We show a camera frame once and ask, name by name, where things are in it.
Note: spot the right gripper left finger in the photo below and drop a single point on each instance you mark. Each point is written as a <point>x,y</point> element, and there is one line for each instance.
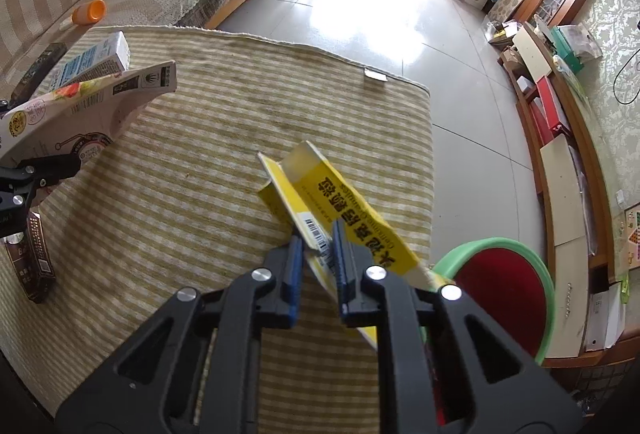
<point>266,297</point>

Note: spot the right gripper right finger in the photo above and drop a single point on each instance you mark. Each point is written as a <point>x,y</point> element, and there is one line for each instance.
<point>371,296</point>

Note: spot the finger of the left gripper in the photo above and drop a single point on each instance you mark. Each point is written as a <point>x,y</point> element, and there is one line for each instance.
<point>31,175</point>

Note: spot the yellow cardboard box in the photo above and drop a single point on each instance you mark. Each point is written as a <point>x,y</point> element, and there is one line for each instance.
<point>306,191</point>

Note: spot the green red trash bin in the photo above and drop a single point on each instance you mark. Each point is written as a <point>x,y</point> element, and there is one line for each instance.
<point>487,374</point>

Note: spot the brown snack packet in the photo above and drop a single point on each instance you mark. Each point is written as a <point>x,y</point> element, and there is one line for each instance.
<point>31,261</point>

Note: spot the black remote control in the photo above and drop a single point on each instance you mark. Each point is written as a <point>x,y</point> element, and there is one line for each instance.
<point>34,76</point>

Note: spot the small blue white carton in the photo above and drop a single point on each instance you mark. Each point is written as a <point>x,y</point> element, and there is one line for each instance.
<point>110,56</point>

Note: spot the orange cap bottle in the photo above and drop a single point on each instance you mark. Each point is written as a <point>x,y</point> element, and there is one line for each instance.
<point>89,13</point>

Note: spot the wooden TV cabinet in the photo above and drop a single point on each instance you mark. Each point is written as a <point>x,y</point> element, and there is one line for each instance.
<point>596,299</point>

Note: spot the red flat box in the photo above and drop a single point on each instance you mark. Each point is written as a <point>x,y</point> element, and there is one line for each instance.
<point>553,111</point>

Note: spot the chinese checkers board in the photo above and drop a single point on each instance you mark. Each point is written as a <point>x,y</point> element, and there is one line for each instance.
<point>632,235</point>

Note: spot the green storage box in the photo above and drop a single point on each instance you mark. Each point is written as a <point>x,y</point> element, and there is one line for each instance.
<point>564,51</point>

